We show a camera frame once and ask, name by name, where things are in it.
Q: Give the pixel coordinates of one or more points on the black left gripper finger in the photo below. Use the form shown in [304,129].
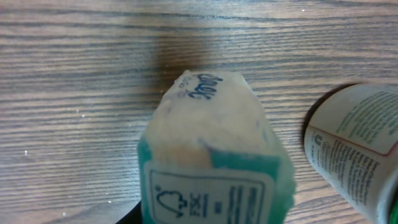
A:
[133,217]

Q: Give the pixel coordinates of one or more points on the Kleenex pocket tissue pack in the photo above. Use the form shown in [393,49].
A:
[209,155]

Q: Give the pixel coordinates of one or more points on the green lid white jar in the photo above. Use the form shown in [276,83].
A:
[350,138]

